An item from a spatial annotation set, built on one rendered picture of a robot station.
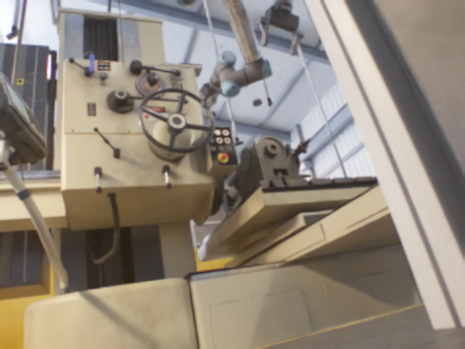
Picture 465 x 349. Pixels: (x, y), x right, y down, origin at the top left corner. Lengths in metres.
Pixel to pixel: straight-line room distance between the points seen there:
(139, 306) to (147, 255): 0.72
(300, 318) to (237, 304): 0.34
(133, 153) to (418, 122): 1.54
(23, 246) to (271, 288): 1.47
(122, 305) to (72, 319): 0.21
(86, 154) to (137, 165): 0.25
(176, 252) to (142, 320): 0.81
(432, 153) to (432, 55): 0.17
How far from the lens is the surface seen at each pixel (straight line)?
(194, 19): 9.89
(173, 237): 2.34
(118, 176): 1.73
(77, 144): 1.81
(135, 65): 2.06
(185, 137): 1.75
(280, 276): 1.83
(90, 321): 1.61
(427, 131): 0.40
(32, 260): 2.31
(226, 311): 1.69
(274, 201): 1.71
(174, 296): 1.64
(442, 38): 0.23
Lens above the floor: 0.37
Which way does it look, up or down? 23 degrees up
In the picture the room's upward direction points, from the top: 12 degrees counter-clockwise
